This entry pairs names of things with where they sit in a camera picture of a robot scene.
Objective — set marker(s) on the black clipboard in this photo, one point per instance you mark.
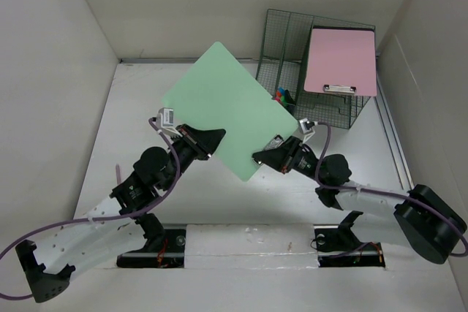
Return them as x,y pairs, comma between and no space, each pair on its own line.
344,28

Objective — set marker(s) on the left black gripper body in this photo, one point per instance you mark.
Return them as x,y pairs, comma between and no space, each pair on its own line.
187,154

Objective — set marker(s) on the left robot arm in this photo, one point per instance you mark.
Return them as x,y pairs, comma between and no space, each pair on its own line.
121,222

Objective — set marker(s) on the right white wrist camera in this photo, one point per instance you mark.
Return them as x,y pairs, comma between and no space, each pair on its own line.
306,128

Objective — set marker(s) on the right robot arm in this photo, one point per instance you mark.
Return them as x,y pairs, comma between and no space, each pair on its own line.
417,219

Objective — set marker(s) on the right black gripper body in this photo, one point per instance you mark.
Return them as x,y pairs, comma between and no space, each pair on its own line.
303,161

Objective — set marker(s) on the green wire desk organizer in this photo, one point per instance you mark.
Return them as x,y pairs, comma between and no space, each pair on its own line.
282,64

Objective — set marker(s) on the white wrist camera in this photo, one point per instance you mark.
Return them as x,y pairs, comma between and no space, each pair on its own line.
306,128
165,122

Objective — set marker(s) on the green clipboard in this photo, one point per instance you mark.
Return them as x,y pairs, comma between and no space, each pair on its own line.
217,92

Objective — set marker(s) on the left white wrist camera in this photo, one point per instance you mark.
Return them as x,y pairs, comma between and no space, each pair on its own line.
165,122

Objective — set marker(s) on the pink clipboard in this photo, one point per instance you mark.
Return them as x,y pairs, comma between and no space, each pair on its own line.
341,61

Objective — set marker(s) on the pink pen on wall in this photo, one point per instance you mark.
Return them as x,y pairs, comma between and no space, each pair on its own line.
118,174

